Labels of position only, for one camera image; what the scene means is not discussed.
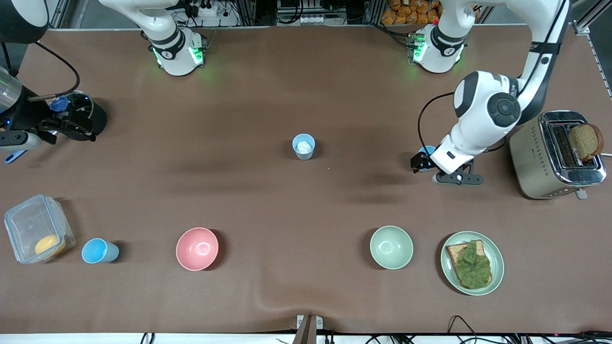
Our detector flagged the blue cup with white filling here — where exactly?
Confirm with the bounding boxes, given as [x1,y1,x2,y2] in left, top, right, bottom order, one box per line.
[292,133,317,161]

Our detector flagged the glass lid with blue knob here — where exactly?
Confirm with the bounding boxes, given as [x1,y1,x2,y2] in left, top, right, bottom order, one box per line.
[49,90,94,126]

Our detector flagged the beige chrome toaster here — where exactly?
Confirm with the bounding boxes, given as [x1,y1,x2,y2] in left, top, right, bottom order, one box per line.
[509,110,608,200]

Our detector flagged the brown bread slice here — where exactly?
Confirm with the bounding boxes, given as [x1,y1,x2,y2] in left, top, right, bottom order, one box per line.
[446,240,493,290]

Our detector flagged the pale green bowl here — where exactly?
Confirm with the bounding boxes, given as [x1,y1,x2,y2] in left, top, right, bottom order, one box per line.
[370,226,414,270]

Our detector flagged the clear plastic food container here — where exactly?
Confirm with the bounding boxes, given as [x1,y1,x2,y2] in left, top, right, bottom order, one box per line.
[4,194,76,265]

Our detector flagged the green lettuce leaf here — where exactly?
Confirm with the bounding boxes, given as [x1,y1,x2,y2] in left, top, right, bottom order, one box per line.
[453,240,492,289]

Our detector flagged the pale green plate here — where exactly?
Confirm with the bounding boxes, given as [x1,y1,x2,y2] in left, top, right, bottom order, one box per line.
[440,231,505,296]

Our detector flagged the yellow round food piece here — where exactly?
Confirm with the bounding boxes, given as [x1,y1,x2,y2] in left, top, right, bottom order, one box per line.
[34,234,66,256]

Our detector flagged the brown table cover mat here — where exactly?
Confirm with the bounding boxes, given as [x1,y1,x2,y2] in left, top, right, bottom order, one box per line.
[0,24,612,335]

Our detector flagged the dark toasted bread slice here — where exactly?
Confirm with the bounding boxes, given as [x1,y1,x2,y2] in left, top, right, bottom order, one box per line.
[570,123,605,162]

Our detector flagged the bag of orange buns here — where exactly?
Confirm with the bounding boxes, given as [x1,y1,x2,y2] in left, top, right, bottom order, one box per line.
[381,0,443,26]

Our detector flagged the pink bowl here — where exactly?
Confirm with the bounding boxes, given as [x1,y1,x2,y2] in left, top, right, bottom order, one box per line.
[175,227,219,271]

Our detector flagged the white power strip with plugs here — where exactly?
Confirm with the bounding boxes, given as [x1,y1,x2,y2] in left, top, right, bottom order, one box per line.
[184,0,240,28]

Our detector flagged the black saucepan with blue handle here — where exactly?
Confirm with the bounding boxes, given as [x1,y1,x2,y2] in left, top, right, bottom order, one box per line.
[4,90,108,164]

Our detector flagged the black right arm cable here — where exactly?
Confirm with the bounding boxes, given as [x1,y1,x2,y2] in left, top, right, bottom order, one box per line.
[33,41,81,97]

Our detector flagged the aluminium frame profile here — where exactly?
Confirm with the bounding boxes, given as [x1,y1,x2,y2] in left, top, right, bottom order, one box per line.
[573,0,612,35]
[48,0,91,29]

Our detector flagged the black looped cable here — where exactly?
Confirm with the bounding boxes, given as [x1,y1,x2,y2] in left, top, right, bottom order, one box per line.
[447,315,480,344]

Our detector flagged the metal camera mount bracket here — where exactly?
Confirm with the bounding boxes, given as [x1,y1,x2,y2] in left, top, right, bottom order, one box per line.
[296,314,324,344]

